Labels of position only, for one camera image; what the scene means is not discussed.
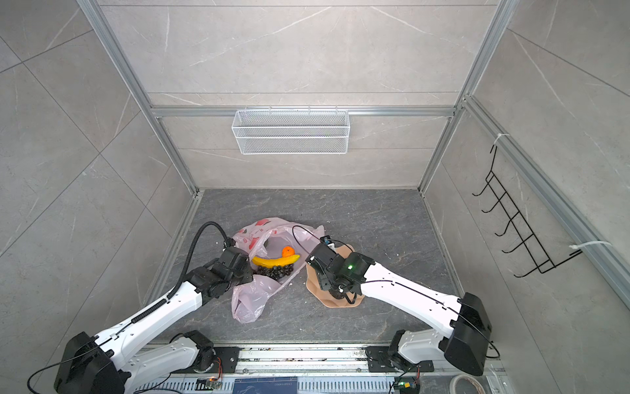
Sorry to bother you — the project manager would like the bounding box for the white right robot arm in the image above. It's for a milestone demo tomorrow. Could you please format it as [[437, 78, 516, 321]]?
[[305, 238, 495, 376]]

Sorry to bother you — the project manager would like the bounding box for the white tape roll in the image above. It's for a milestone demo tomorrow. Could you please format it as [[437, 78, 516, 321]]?
[[449, 373, 488, 394]]

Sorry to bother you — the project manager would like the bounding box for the blue label plate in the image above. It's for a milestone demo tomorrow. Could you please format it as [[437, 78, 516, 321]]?
[[231, 377, 298, 394]]

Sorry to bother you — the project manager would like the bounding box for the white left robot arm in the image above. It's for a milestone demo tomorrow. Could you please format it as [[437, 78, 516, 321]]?
[[53, 246, 253, 393]]

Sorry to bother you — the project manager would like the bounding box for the yellow fake banana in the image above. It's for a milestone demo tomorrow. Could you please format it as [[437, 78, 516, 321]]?
[[252, 254, 300, 269]]

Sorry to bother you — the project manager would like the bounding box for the pink scalloped plate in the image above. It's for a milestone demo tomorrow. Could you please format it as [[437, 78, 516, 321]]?
[[306, 243, 372, 309]]

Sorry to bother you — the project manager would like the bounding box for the orange fake orange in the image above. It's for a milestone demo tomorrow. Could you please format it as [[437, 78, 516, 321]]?
[[282, 246, 295, 258]]

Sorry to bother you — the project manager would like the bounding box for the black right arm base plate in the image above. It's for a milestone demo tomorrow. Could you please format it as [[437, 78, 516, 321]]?
[[365, 346, 435, 373]]

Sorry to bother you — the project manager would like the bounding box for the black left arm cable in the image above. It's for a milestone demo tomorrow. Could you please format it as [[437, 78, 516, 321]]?
[[166, 221, 235, 301]]

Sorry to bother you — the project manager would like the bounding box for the pink plastic bag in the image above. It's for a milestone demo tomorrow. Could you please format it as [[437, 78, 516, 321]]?
[[231, 218, 326, 323]]

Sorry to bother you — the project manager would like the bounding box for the black fake grape bunch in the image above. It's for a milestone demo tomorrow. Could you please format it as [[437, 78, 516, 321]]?
[[257, 264, 294, 282]]

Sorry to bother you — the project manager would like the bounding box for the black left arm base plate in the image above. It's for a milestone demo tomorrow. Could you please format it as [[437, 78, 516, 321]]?
[[193, 346, 241, 375]]

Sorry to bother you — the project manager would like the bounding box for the black wire hook rack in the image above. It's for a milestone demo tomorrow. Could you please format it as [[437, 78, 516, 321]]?
[[472, 146, 583, 278]]

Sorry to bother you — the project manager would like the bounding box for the white wire mesh basket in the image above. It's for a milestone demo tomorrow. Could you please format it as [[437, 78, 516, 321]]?
[[231, 109, 351, 155]]

